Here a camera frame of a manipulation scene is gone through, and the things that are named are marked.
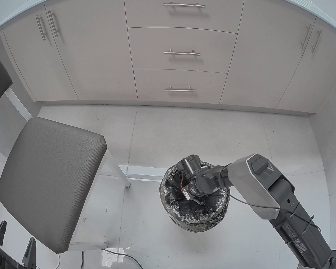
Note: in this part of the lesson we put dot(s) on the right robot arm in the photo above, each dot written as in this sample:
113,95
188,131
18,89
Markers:
257,183

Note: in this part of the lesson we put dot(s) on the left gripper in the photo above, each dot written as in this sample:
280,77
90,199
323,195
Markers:
1,258

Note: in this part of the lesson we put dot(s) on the black plastic bag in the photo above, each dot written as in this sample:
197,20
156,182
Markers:
196,216

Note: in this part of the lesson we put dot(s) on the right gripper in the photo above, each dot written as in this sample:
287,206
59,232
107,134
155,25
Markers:
192,191

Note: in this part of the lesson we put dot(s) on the grey chair with white legs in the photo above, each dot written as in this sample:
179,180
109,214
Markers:
50,175

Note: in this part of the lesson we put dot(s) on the beige cabinet with drawers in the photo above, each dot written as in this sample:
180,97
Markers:
182,41

